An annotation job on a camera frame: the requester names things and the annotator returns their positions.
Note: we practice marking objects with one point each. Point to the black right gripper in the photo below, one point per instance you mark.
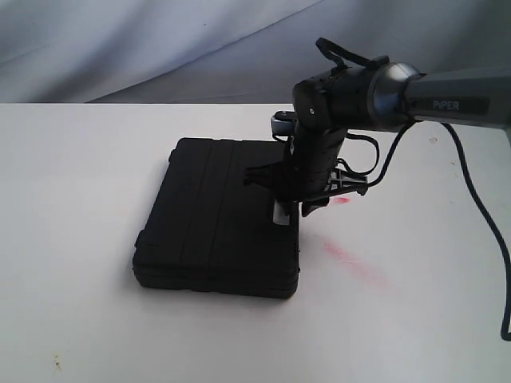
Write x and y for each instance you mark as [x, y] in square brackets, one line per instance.
[304, 174]

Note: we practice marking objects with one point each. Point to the black plastic tool case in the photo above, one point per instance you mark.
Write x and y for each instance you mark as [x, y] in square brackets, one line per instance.
[209, 232]

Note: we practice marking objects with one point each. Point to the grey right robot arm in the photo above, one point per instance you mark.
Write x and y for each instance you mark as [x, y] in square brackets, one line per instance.
[388, 98]

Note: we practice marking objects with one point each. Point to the white backdrop cloth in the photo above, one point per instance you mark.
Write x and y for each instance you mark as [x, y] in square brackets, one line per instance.
[226, 51]

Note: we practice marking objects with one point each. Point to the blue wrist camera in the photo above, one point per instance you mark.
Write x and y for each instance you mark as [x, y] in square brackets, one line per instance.
[283, 125]

